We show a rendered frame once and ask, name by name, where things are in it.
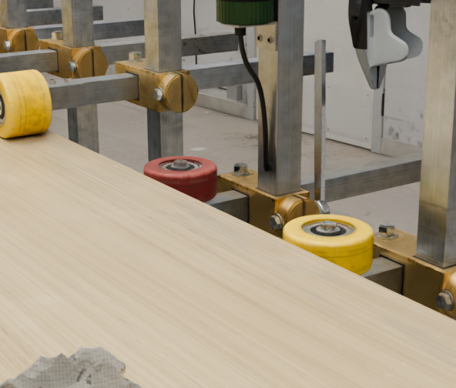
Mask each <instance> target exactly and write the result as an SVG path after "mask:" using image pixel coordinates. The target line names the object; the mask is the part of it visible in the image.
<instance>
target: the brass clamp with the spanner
mask: <svg viewBox="0 0 456 388"><path fill-rule="evenodd" d="M248 172H250V174H249V175H248V176H233V175H232V173H231V172H228V173H224V174H220V175H218V176H217V193H220V192H227V191H231V190H235V191H237V192H240V193H242V194H244V195H246V196H248V221H245V222H246V223H248V224H250V225H252V226H255V227H257V228H258V229H261V230H263V231H265V232H268V233H269V234H271V235H273V236H276V237H278V238H280V239H283V228H284V226H285V225H286V224H287V223H288V222H289V221H291V220H293V219H296V218H299V217H302V216H311V215H320V210H319V207H318V205H317V204H316V203H315V202H314V201H313V200H311V199H310V192H309V191H307V190H305V189H301V188H300V191H296V192H289V193H286V194H282V195H278V196H275V195H273V194H271V193H268V192H265V191H263V190H262V189H258V171H256V170H253V169H248Z"/></svg>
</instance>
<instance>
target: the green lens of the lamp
mask: <svg viewBox="0 0 456 388"><path fill-rule="evenodd" d="M273 15H274V0H269V1H265V2H225V1H220V0H216V21H217V22H220V23H226V24H237V25H253V24H264V23H269V22H273Z"/></svg>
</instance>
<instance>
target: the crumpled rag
mask: <svg viewBox="0 0 456 388"><path fill-rule="evenodd" d="M123 367H125V368H126V363H124V362H122V361H119V360H118V359H117V358H115V356H113V355H112V354H111V353H110V352H109V351H108V350H106V349H104V348H102V347H101V346H96V347H82V346H81V347H79V348H78V349H77V351H76V352H75V353H74V354H72V355H71V356H69V357H66V356H65V355H64V354H63V353H60V354H59V355H57V356H56V357H51V358H48V357H44V356H40V357H39V358H38V359H37V360H36V361H35V362H34V363H33V364H32V365H31V366H29V367H28V368H27V369H26V370H24V371H23V372H22V373H20V374H19V375H17V377H16V378H14V379H11V378H9V379H7V380H6V381H4V382H3V383H0V388H142V387H141V386H140V385H139V384H137V383H133V382H132V381H131V380H128V379H126V378H125V377H123V376H121V375H120V374H119V372H121V368H122V369H123Z"/></svg>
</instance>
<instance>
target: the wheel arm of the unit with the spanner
mask: <svg viewBox="0 0 456 388"><path fill-rule="evenodd" d="M421 157H422V152H416V153H411V154H407V155H403V156H396V157H392V158H388V159H382V160H377V161H373V162H366V163H362V164H359V165H355V166H348V167H343V168H339V169H332V170H329V171H325V195H324V202H333V201H337V200H340V199H346V198H350V197H353V196H359V195H363V194H367V193H370V192H376V191H381V190H384V189H390V188H394V187H397V186H403V185H407V184H411V183H414V182H420V181H421ZM300 188H301V189H305V190H307V191H309V192H310V199H311V200H313V201H315V200H314V174H309V175H305V176H301V178H300ZM205 203H206V204H207V205H209V206H212V207H213V208H216V209H218V210H220V211H222V212H224V213H227V214H229V215H231V216H233V217H235V218H237V219H240V220H242V221H244V222H245V221H248V196H246V195H244V194H242V193H240V192H237V191H235V190H231V191H227V192H220V193H217V194H216V196H215V197H214V198H213V199H211V200H210V201H208V202H205Z"/></svg>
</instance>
